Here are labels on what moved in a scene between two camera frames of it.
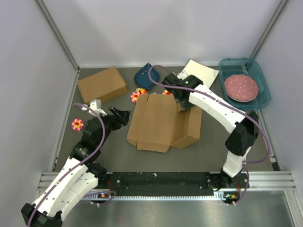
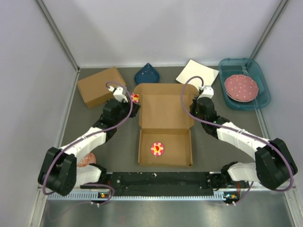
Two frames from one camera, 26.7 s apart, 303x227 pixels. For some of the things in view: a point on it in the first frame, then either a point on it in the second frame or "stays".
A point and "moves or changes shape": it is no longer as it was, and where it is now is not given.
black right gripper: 185,106 → 193,105
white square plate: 207,74 stays
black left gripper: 122,118 → 135,108
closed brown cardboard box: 103,86 stays
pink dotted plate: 241,88 stays
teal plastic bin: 235,66 stays
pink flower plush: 77,124 → 157,149
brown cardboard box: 157,123 moves or changes shape
